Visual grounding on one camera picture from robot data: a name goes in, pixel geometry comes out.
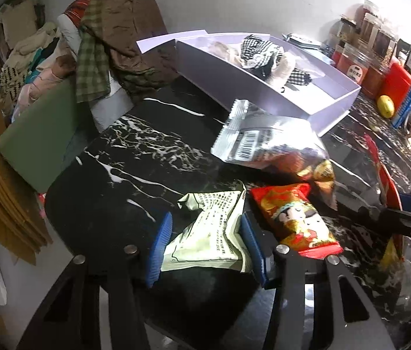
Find beige fluffy scrunchie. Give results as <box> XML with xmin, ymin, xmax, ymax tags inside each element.
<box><xmin>264</xmin><ymin>53</ymin><xmax>297</xmax><ymax>84</ymax></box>

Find clear plastic bag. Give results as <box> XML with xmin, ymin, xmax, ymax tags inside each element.
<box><xmin>384</xmin><ymin>233</ymin><xmax>411</xmax><ymax>321</ymax></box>

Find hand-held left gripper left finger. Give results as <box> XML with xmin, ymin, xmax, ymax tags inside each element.
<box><xmin>18</xmin><ymin>211</ymin><xmax>173</xmax><ymax>350</ymax></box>

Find lavender gift box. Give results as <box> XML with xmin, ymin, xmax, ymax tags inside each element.
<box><xmin>136</xmin><ymin>29</ymin><xmax>362</xmax><ymax>137</ymax></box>

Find white plush toy checkered clothes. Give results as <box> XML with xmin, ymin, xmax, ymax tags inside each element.
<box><xmin>207</xmin><ymin>34</ymin><xmax>284</xmax><ymax>70</ymax></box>

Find silver clear snack packet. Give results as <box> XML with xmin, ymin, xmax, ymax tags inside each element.
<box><xmin>211</xmin><ymin>99</ymin><xmax>337</xmax><ymax>205</ymax></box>

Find jar brown contents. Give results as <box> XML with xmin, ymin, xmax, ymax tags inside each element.
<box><xmin>362</xmin><ymin>62</ymin><xmax>386</xmax><ymax>99</ymax></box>

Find silver lid spice jar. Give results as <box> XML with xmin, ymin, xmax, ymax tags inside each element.
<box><xmin>358</xmin><ymin>13</ymin><xmax>379</xmax><ymax>42</ymax></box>
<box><xmin>373</xmin><ymin>25</ymin><xmax>399</xmax><ymax>61</ymax></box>

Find white green packet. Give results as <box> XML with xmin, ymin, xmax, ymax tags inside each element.
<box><xmin>162</xmin><ymin>190</ymin><xmax>253</xmax><ymax>274</ymax></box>

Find blue white tube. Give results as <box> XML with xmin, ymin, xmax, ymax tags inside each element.
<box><xmin>391</xmin><ymin>82</ymin><xmax>411</xmax><ymax>129</ymax></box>

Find brown quilted jacket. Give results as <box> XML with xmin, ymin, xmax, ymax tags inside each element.
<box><xmin>89</xmin><ymin>0</ymin><xmax>180</xmax><ymax>104</ymax></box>

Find white cushion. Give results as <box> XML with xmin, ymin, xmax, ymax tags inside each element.
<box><xmin>92</xmin><ymin>87</ymin><xmax>135</xmax><ymax>132</ymax></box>

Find yellow lemon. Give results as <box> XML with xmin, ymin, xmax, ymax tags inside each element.
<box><xmin>377</xmin><ymin>95</ymin><xmax>396</xmax><ymax>118</ymax></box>

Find checkered scrunchie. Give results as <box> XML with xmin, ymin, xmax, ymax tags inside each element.
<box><xmin>287</xmin><ymin>67</ymin><xmax>313</xmax><ymax>87</ymax></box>

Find red striped cloth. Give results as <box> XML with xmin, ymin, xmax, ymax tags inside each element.
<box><xmin>63</xmin><ymin>0</ymin><xmax>95</xmax><ymax>28</ymax></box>

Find cream cushion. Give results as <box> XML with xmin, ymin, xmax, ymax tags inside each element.
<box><xmin>0</xmin><ymin>0</ymin><xmax>38</xmax><ymax>50</ymax></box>

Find green plaid cloth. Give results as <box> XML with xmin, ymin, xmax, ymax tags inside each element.
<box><xmin>75</xmin><ymin>0</ymin><xmax>113</xmax><ymax>104</ymax></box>

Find white round-dial device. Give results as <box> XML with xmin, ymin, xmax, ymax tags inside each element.
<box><xmin>284</xmin><ymin>33</ymin><xmax>323</xmax><ymax>49</ymax></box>

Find red plastic container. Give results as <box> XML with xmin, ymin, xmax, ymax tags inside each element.
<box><xmin>377</xmin><ymin>62</ymin><xmax>411</xmax><ymax>99</ymax></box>

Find red cartoon snack packet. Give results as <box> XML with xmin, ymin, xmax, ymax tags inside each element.
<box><xmin>250</xmin><ymin>183</ymin><xmax>344</xmax><ymax>259</ymax></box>

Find clear jar orange label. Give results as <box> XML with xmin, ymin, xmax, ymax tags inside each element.
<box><xmin>337</xmin><ymin>44</ymin><xmax>372</xmax><ymax>84</ymax></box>

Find pink trash bin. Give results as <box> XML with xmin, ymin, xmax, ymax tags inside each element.
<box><xmin>37</xmin><ymin>193</ymin><xmax>49</xmax><ymax>219</ymax></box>

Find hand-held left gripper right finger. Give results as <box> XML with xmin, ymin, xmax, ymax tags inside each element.
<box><xmin>241</xmin><ymin>214</ymin><xmax>396</xmax><ymax>350</ymax></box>

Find brown lid jar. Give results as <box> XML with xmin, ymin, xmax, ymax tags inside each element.
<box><xmin>337</xmin><ymin>16</ymin><xmax>357</xmax><ymax>42</ymax></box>

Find white red long packet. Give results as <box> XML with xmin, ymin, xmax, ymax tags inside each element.
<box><xmin>364</xmin><ymin>135</ymin><xmax>406</xmax><ymax>274</ymax></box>

